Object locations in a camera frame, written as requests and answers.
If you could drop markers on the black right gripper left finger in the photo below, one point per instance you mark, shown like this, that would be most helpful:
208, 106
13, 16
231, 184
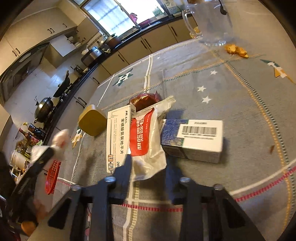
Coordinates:
66, 220

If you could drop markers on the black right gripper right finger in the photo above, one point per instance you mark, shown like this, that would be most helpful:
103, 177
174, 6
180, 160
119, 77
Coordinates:
208, 212

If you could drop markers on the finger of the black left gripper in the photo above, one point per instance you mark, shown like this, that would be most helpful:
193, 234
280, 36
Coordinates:
41, 156

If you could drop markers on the white red plastic pouch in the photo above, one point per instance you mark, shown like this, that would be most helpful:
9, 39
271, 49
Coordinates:
148, 156

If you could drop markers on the red snack wrapper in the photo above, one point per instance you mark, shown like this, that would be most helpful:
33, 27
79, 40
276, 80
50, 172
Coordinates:
144, 100

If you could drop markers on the white plastic bag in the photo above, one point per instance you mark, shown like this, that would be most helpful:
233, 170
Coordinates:
59, 144

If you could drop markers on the beige lower kitchen cabinets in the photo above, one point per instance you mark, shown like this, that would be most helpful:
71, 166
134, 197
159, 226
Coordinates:
147, 41

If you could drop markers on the kitchen window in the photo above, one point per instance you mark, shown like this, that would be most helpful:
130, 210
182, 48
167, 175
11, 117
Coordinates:
118, 17

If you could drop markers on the orange gloved hand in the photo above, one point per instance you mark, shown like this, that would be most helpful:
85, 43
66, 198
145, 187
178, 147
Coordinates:
38, 214

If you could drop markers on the red plastic basket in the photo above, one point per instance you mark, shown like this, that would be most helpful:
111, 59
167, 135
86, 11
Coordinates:
52, 176

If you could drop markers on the white medicine box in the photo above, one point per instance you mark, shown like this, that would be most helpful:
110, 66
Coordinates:
118, 136

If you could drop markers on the tan cardboard box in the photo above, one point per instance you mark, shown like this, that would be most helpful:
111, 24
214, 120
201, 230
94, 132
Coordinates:
92, 120

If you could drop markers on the blue white carton box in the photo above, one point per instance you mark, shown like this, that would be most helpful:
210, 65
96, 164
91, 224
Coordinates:
198, 140

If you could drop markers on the steel lidded pot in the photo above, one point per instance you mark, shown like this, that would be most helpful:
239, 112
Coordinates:
43, 109

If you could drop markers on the black wok pan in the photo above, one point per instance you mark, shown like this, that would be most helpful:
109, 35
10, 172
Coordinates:
64, 85

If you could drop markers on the range hood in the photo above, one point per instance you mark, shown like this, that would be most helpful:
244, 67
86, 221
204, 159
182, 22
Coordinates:
14, 75

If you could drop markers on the silver rice cooker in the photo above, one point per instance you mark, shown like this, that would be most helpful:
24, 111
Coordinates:
90, 58

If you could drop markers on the grey patterned tablecloth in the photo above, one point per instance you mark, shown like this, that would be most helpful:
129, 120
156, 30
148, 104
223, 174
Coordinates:
233, 123

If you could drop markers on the brown cooking pot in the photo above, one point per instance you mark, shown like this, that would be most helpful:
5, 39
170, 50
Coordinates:
112, 42

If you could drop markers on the beige upper cabinets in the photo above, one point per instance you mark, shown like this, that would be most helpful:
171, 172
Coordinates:
31, 31

